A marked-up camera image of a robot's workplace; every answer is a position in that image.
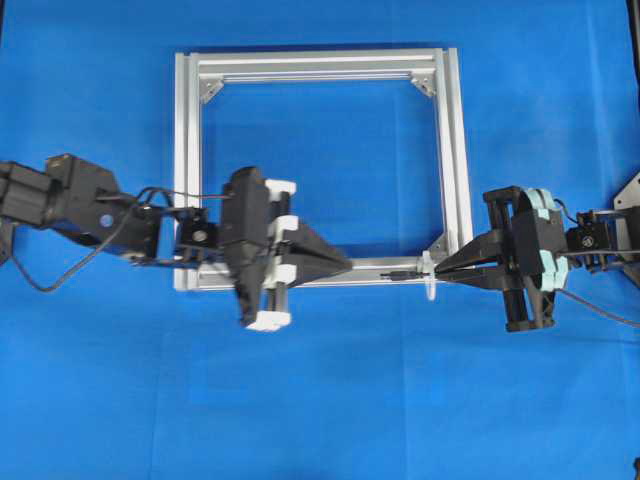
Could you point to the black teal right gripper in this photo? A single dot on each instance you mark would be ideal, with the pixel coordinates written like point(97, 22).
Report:
point(534, 239)

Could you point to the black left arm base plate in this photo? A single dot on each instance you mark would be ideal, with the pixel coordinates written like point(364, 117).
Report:
point(7, 235)

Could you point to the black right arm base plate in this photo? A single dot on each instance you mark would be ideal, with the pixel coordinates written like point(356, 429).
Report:
point(626, 202)

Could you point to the blue table cloth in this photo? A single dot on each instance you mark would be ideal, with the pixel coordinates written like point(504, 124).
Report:
point(117, 375)

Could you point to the white loop holder clip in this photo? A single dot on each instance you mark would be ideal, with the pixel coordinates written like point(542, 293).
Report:
point(426, 267)

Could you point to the silver aluminium extrusion frame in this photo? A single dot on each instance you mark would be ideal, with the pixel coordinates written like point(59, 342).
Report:
point(373, 139)

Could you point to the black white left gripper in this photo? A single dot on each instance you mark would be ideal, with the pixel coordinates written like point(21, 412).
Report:
point(255, 224)

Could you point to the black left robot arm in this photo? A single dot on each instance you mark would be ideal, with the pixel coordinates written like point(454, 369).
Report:
point(83, 202)

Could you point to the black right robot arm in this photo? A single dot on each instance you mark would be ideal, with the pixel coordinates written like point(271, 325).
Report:
point(591, 242)

